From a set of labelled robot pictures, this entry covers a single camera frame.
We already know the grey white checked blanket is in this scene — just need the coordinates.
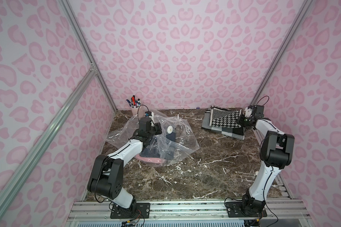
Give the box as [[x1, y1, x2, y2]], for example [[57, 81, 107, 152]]
[[201, 110, 245, 140]]

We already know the black white houndstooth blanket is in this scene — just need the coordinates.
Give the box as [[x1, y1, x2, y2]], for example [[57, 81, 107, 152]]
[[209, 107, 242, 128]]

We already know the dark blanket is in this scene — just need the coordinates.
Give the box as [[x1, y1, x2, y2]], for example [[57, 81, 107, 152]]
[[140, 126, 182, 162]]

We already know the clear plastic vacuum bag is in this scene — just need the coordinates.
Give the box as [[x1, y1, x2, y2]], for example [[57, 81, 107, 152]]
[[106, 113, 199, 167]]

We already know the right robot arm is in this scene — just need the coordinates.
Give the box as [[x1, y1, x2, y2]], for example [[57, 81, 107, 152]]
[[239, 114, 295, 217]]

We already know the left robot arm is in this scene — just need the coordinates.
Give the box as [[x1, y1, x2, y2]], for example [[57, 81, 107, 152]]
[[87, 117, 162, 211]]

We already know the white bag valve cap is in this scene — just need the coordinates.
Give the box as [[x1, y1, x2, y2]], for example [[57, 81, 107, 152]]
[[167, 126, 173, 134]]

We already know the pink folded blanket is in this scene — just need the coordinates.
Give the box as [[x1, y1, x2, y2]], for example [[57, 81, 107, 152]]
[[135, 154, 166, 165]]

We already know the pink pen cup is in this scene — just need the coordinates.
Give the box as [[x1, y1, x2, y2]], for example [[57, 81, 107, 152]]
[[131, 106, 147, 118]]

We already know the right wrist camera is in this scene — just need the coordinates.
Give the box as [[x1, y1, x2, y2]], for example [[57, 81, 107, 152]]
[[245, 105, 264, 119]]

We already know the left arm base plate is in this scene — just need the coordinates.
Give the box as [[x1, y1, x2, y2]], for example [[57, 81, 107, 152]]
[[110, 202, 150, 219]]

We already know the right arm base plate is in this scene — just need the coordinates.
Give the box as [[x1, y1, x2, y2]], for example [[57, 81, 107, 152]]
[[224, 201, 268, 218]]

